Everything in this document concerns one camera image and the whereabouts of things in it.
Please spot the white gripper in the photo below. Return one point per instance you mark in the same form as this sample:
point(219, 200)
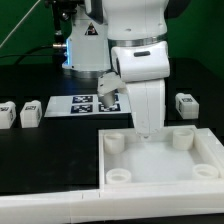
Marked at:
point(147, 98)

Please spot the white square table top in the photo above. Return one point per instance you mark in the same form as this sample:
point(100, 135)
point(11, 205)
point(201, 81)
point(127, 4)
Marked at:
point(175, 154)

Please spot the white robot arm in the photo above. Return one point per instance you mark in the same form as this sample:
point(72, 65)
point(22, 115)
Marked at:
point(123, 44)

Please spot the white sheet with fiducial tags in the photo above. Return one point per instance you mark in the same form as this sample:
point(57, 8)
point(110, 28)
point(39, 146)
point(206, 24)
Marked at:
point(85, 105)

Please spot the white obstacle right wall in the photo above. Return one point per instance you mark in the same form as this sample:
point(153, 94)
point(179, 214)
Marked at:
point(210, 140)

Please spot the white obstacle wall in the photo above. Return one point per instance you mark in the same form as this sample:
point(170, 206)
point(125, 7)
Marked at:
point(210, 140)
point(114, 204)

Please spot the black camera stand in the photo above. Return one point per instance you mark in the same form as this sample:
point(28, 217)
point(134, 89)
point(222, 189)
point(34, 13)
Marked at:
point(62, 10)

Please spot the white obstacle front wall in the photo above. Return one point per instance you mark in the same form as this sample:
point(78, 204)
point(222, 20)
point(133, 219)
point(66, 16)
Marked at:
point(114, 204)

